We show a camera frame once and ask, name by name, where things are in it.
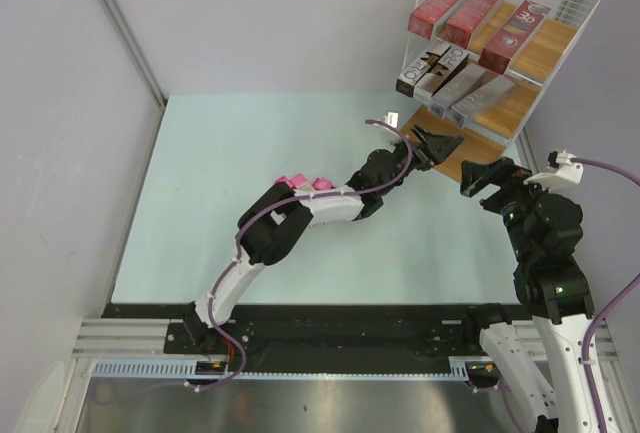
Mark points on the aluminium rail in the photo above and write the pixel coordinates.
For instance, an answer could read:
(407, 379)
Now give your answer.
(121, 338)

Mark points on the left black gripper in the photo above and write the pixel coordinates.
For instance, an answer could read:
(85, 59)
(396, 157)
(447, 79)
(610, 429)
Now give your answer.
(434, 149)

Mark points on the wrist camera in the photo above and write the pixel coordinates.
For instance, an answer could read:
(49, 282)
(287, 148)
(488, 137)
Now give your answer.
(391, 119)
(562, 172)

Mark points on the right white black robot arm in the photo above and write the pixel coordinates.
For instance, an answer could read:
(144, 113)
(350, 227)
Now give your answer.
(544, 228)

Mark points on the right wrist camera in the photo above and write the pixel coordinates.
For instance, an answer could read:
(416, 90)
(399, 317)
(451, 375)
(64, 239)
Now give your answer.
(562, 172)

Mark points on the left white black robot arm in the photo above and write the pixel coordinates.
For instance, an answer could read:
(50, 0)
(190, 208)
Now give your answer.
(271, 227)

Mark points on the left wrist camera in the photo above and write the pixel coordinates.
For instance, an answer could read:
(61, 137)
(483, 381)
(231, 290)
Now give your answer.
(391, 119)

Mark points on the pink toothpaste box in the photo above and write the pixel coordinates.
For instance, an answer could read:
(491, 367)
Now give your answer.
(322, 184)
(300, 182)
(285, 180)

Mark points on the silver O toothpaste box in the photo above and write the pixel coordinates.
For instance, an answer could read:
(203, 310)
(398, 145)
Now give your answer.
(451, 63)

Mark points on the slotted cable duct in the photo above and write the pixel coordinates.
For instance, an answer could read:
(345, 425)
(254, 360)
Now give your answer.
(159, 369)

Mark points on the white wire wooden shelf rack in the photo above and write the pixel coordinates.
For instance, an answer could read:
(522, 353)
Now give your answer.
(490, 134)

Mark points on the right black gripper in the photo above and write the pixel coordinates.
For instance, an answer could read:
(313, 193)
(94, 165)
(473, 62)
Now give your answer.
(474, 175)

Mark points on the plain silver toothpaste box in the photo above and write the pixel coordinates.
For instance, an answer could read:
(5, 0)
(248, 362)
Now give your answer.
(461, 85)

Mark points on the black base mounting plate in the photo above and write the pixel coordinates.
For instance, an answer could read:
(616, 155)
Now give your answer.
(322, 339)

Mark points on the silver WR toothpaste box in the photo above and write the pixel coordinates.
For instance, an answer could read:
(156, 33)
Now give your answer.
(418, 67)

